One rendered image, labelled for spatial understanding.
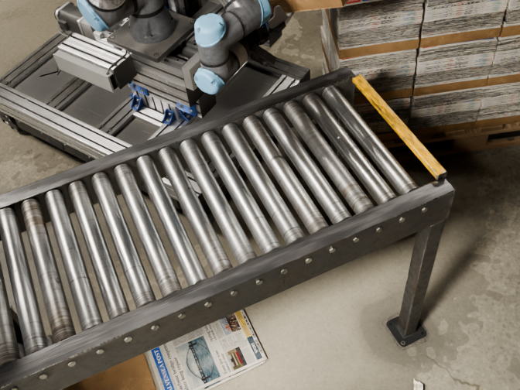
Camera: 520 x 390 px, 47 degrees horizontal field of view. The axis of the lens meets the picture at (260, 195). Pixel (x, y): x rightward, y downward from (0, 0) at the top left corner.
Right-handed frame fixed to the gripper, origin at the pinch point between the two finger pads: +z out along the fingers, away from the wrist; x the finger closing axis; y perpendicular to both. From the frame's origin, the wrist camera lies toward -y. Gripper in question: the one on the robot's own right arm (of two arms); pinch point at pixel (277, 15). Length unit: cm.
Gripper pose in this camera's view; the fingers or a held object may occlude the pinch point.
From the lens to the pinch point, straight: 180.2
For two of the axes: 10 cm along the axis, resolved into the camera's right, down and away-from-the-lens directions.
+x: -7.7, -1.2, 6.3
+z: 5.2, -7.0, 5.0
